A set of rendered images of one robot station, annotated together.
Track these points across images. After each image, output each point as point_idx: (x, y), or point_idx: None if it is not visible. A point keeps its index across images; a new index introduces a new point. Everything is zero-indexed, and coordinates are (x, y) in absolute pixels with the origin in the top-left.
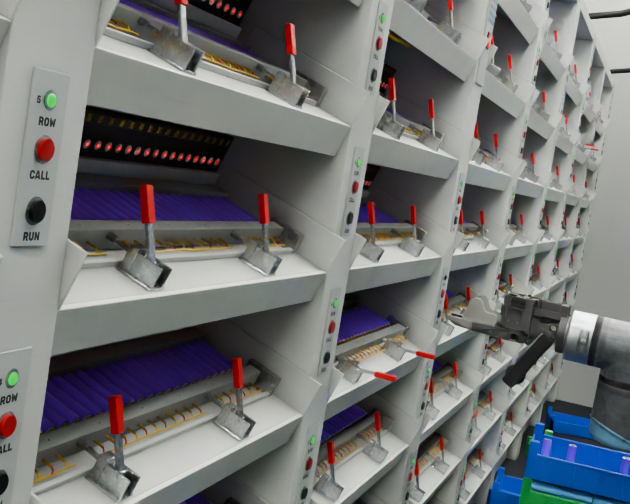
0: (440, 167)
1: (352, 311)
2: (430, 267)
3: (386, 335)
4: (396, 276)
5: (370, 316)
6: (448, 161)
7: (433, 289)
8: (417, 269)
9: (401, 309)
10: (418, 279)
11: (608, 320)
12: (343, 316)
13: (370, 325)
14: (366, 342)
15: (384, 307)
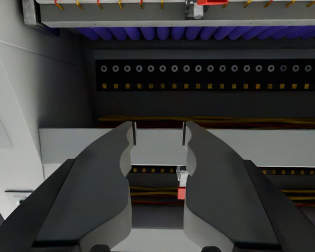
0: (142, 239)
1: (152, 38)
2: (84, 146)
3: (178, 21)
4: (285, 142)
5: (118, 34)
6: (122, 247)
7: (26, 111)
8: (172, 148)
9: (41, 51)
10: (45, 109)
11: None
12: (207, 37)
13: (165, 28)
14: (302, 20)
15: (54, 43)
